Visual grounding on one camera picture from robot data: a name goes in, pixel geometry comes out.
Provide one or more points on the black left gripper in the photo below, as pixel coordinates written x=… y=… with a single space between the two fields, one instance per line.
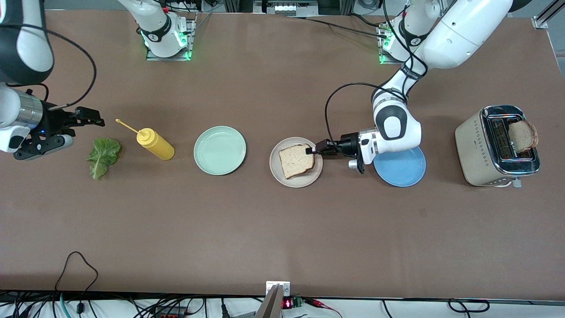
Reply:
x=350 y=144

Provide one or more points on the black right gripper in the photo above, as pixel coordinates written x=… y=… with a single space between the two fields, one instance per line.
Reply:
x=54 y=122

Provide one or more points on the pale bread slice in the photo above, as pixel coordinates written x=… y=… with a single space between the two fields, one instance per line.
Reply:
x=295 y=161

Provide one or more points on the green lettuce leaf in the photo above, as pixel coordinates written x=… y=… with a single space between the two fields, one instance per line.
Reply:
x=103 y=154

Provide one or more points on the yellow squeeze bottle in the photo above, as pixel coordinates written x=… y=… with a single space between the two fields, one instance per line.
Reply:
x=159 y=148

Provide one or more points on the toasted brown bread slice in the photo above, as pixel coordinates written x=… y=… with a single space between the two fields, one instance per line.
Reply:
x=523 y=134

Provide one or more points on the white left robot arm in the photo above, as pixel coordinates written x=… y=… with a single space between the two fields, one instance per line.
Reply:
x=463 y=31

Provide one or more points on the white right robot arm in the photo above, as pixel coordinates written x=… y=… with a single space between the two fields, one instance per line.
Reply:
x=9 y=110

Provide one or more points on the beige plate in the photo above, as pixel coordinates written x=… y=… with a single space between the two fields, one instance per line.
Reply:
x=276 y=174

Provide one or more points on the blue plate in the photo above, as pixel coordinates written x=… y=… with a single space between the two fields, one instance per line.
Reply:
x=399 y=174

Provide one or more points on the mint green plate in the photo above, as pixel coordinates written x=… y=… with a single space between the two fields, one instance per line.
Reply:
x=220 y=150

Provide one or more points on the grey electrical box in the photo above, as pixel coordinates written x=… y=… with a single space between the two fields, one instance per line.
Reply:
x=284 y=8

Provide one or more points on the beige chrome toaster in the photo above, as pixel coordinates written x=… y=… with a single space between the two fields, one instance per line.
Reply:
x=474 y=154

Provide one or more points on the small red display module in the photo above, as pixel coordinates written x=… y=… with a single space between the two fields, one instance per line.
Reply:
x=288 y=304

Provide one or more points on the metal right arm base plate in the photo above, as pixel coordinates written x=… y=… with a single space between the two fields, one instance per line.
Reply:
x=167 y=58

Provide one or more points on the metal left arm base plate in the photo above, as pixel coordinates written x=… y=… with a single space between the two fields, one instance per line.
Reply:
x=388 y=62

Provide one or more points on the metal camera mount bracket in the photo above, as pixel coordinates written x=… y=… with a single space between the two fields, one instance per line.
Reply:
x=276 y=304

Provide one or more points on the aluminium frame profile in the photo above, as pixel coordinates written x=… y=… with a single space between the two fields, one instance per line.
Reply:
x=547 y=15

